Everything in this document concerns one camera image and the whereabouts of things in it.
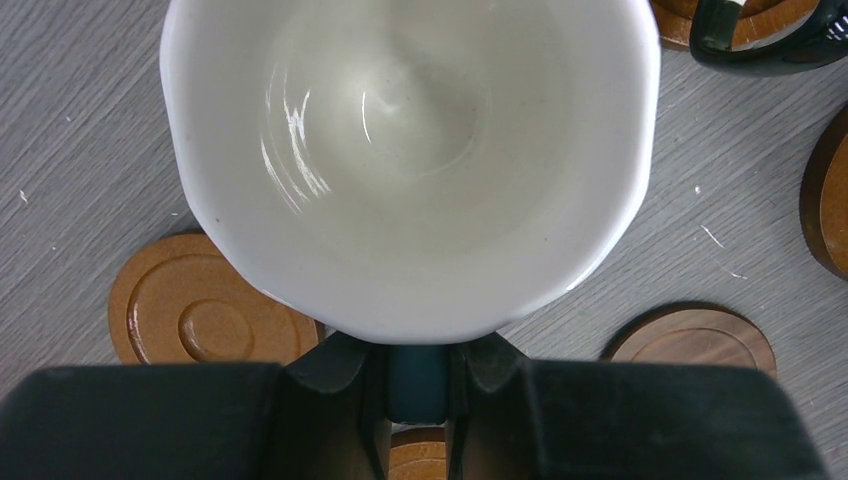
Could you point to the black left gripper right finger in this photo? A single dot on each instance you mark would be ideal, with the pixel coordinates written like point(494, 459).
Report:
point(514, 417)

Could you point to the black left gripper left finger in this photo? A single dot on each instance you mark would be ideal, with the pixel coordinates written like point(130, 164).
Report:
point(320, 417)

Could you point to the light brown wooden coaster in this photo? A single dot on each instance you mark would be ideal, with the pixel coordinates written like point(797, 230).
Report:
point(178, 300)

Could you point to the dark walnut wooden coaster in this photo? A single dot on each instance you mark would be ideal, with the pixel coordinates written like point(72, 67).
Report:
point(692, 332)

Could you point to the light blue mug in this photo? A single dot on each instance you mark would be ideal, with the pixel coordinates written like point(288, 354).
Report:
point(413, 173)

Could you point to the white mug dark rim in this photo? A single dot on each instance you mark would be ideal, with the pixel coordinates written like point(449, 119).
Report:
point(819, 40)

